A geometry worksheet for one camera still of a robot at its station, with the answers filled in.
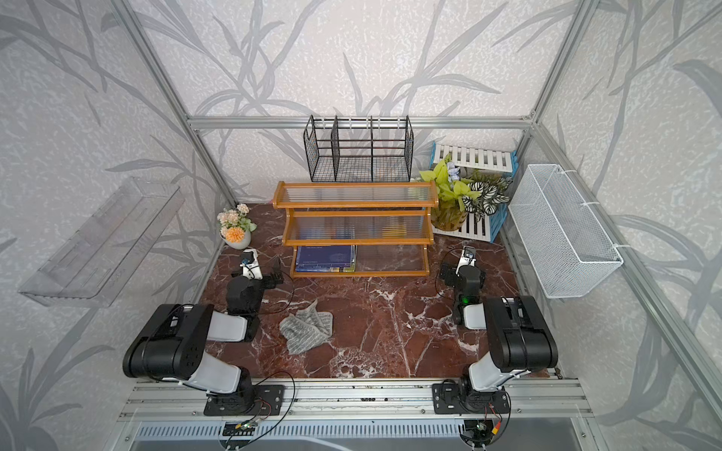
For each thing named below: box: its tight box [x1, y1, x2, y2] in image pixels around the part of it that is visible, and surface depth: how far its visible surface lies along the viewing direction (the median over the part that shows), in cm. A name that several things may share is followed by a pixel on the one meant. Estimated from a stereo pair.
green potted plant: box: [419, 154, 513, 233], surface depth 93 cm
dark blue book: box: [295, 245, 356, 268], surface depth 101 cm
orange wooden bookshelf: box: [272, 180, 440, 279], surface depth 103 cm
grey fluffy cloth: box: [279, 299, 333, 356], surface depth 84 cm
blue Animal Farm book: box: [295, 264, 357, 273], surface depth 98 cm
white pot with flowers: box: [217, 202, 258, 250], surface depth 101 cm
